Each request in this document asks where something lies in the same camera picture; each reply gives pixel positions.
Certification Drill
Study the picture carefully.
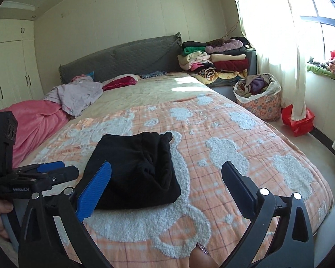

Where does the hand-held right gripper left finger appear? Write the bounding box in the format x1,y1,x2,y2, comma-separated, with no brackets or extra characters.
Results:
18,160,113,268

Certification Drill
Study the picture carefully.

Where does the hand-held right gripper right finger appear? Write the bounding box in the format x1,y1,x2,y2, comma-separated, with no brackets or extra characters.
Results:
221,160,314,268

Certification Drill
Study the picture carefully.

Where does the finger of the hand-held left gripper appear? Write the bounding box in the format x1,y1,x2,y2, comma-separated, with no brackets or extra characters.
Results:
36,161,65,174
44,165,79,185

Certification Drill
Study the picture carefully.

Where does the black sweater with orange cuffs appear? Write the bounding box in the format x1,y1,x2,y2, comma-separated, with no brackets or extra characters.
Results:
83,131,182,210

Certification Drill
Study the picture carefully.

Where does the stack of folded clothes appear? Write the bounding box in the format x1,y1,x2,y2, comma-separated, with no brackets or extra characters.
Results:
177,36,253,86

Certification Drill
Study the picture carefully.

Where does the person's right hand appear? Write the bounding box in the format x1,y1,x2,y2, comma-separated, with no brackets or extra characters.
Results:
190,242,220,268

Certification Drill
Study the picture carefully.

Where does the pink blanket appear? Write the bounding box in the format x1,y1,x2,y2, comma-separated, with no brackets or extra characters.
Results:
0,100,70,168

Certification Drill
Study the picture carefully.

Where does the orange and white plush blanket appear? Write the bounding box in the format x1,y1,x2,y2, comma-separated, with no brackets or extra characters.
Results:
25,93,333,268

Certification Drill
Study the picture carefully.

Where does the cream wardrobe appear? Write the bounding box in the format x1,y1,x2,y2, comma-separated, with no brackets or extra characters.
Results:
0,18,45,109

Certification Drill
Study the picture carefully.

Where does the lilac garment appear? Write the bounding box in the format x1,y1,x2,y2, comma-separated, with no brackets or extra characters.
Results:
43,75,104,118

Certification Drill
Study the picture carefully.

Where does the floral laundry bag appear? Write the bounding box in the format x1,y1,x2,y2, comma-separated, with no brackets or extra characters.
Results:
233,73,282,122

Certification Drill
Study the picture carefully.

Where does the red gift bag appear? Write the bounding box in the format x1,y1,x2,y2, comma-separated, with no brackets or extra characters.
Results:
281,105,315,137

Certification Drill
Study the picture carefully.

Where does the grey upholstered bench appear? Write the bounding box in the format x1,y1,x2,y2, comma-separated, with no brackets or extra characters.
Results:
211,49,258,104

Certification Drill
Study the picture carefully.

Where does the red pillow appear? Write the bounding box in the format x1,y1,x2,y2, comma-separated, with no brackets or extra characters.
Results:
102,74,141,91

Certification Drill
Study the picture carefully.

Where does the beige bed cover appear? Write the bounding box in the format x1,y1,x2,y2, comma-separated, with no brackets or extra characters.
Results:
68,72,214,125

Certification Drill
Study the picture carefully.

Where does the dark floral cloth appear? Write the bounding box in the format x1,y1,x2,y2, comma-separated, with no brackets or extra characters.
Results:
140,71,168,79

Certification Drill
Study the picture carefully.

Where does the grey quilted headboard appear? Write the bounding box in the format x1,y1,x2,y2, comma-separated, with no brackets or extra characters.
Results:
59,32,182,86

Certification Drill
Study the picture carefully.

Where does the green windowsill cloth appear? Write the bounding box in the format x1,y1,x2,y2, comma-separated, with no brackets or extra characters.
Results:
306,63,335,86

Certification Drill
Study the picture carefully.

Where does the window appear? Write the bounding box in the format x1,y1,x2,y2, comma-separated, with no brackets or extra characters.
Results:
299,0,335,65

